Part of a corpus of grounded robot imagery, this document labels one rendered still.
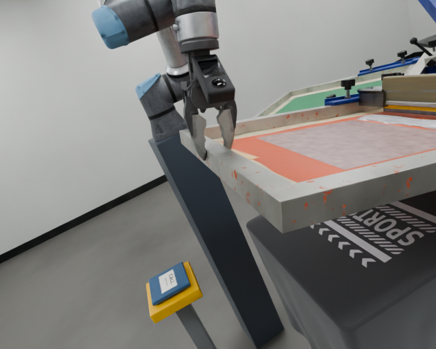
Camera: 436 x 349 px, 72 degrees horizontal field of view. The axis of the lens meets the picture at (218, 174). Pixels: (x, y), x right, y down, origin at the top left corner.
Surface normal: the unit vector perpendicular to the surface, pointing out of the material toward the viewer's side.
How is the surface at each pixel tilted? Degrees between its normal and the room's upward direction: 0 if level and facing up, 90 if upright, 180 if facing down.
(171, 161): 90
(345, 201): 90
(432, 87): 75
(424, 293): 91
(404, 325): 93
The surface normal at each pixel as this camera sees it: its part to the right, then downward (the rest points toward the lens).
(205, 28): 0.40, 0.25
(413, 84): -0.95, 0.20
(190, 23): -0.24, 0.33
